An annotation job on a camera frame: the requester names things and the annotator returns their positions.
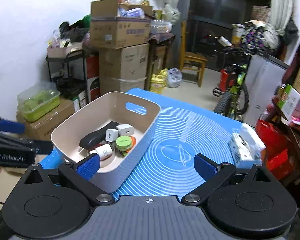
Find beige plastic storage bin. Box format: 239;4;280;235
51;92;161;193

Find black remote control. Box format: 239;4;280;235
79;121;119;150

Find white charger adapter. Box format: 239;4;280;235
116;124;134;136

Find white tissue pack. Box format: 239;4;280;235
229;123;266;169

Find small white charger cube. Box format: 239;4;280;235
105;129;119;142

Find green lidded plastic container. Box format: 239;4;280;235
17;81;61;122

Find blue silicone mat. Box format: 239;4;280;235
42;88;241;197

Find red gift bag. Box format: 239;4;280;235
256;119;293;180

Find green black bicycle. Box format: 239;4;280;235
212;47;250;120

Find black metal shelf rack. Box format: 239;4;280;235
46;43;101;108

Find white plastic bag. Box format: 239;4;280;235
167;68;183;88

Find yellow oil jug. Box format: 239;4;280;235
150;69;167;94

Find tall stacked cardboard box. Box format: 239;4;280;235
99;43;149;95

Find white cabinet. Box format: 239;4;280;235
243;54;289;127

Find wooden chair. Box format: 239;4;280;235
179;21;207;88

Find open top cardboard box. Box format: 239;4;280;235
90;0;153;49

